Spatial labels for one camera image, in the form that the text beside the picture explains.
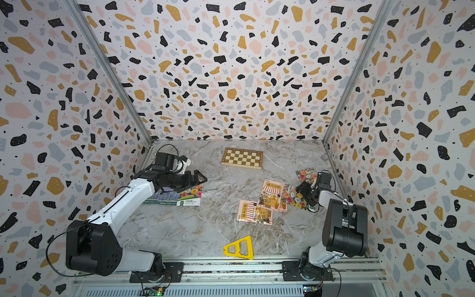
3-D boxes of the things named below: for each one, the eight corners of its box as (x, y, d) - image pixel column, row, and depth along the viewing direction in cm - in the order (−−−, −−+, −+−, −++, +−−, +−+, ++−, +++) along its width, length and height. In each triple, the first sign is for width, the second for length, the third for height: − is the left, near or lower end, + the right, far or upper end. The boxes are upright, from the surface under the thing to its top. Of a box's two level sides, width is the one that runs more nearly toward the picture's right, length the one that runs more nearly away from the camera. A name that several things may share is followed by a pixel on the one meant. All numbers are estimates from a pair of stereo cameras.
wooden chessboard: (221, 166, 112) (220, 162, 109) (225, 150, 120) (225, 146, 117) (261, 170, 110) (261, 167, 107) (263, 154, 118) (263, 151, 115)
